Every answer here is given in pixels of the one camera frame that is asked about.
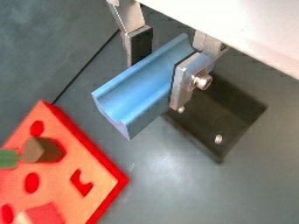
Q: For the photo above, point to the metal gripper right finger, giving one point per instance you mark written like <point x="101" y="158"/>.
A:
<point x="190" y="72"/>

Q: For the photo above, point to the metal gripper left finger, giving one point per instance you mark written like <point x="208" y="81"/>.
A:
<point x="136" y="33"/>

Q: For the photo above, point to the light blue arch object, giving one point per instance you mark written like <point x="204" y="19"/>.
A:
<point x="136" y="96"/>

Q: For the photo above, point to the black curved fixture block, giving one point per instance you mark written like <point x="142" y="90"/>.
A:
<point x="217" y="116"/>

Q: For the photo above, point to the red shape sorter board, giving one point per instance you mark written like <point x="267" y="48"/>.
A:
<point x="81" y="183"/>

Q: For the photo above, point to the brown rounded triangle peg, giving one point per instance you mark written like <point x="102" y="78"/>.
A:
<point x="41" y="150"/>

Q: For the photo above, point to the green star prism peg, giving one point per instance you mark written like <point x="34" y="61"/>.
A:
<point x="8" y="158"/>

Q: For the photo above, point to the red square block peg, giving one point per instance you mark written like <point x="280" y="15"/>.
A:
<point x="44" y="214"/>

